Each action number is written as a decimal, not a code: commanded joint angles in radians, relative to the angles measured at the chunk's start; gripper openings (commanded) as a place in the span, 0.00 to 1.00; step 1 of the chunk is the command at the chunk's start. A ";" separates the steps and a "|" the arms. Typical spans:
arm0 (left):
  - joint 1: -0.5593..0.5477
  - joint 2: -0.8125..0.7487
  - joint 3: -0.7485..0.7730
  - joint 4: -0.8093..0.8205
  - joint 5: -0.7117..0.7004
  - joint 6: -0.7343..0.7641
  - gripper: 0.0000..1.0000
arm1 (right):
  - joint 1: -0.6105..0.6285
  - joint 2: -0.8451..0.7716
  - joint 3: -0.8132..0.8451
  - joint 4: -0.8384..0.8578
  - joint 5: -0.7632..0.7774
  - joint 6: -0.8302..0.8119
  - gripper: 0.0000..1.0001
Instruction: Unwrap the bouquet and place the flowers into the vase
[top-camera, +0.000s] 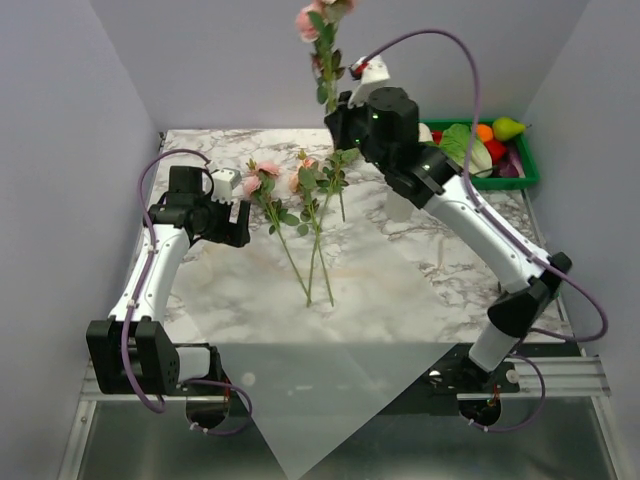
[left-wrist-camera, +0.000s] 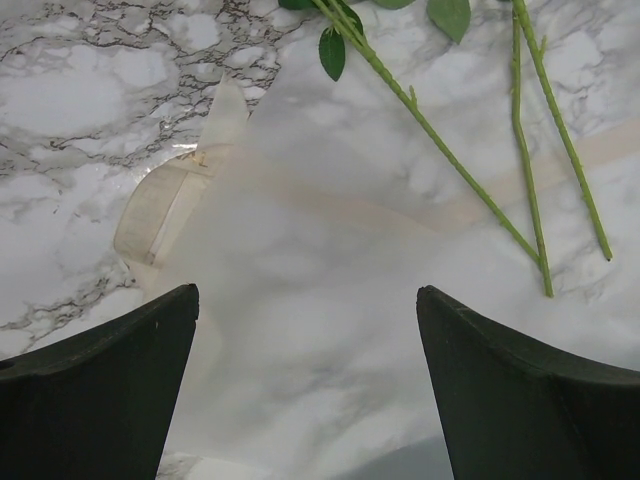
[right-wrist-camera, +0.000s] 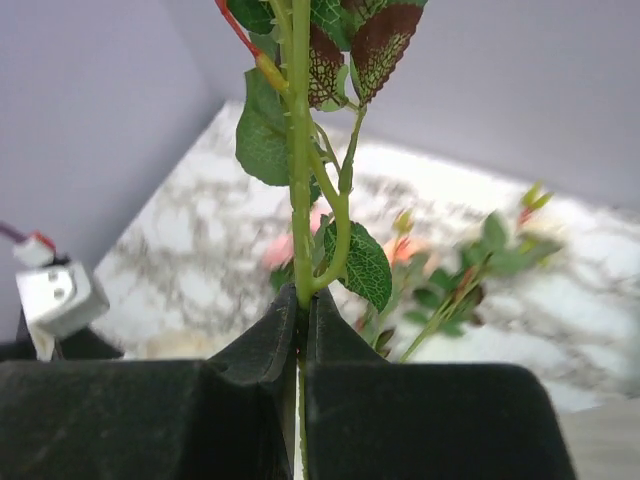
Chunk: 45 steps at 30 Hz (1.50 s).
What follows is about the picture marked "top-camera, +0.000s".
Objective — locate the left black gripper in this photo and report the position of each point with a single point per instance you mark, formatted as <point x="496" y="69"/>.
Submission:
<point x="236" y="234"/>

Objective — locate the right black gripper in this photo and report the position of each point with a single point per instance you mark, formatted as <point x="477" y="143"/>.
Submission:
<point x="339" y="118"/>

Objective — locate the pink flower bouquet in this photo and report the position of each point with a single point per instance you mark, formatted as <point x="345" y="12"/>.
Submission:
<point x="260" y="189"/>

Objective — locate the pink bud flower stem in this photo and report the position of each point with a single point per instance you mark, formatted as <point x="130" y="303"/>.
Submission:
<point x="310" y="184"/>

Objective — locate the pink rose stem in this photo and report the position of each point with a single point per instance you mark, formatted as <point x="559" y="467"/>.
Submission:
<point x="318" y="24"/>

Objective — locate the white wrapping paper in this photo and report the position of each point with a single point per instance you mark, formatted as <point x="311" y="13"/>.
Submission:
<point x="315" y="372"/>

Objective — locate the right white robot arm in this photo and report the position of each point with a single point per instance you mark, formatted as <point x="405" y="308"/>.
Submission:
<point x="385" y="130"/>

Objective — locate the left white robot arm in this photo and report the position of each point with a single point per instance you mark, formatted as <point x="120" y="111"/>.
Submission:
<point x="130" y="350"/>

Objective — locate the white ribbed vase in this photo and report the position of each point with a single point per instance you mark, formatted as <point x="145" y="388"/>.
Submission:
<point x="398" y="208"/>

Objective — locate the green leafy stem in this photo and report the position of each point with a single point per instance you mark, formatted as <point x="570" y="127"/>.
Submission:
<point x="335" y="174"/>

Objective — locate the white toy radish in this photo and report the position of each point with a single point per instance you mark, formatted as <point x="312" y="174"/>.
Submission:
<point x="425" y="134"/>

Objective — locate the green toy cabbage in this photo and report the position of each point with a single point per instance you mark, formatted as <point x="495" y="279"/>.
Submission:
<point x="454" y="142"/>

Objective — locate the orange toy fruit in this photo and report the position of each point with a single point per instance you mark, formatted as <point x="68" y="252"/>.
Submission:
<point x="484" y="133"/>

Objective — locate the green plastic tray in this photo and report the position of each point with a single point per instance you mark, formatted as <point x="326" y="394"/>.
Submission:
<point x="494" y="182"/>

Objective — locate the red toy pepper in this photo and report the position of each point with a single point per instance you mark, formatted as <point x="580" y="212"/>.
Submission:
<point x="496" y="149"/>

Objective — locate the green toy pear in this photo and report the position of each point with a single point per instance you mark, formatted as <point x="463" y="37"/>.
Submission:
<point x="506" y="128"/>

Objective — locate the purple toy eggplant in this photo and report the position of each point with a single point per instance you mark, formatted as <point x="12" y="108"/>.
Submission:
<point x="510" y="166"/>

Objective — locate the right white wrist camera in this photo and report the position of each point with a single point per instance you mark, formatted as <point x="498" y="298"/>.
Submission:
<point x="369" y="76"/>

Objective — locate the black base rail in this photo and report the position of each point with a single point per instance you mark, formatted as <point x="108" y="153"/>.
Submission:
<point x="343" y="395"/>

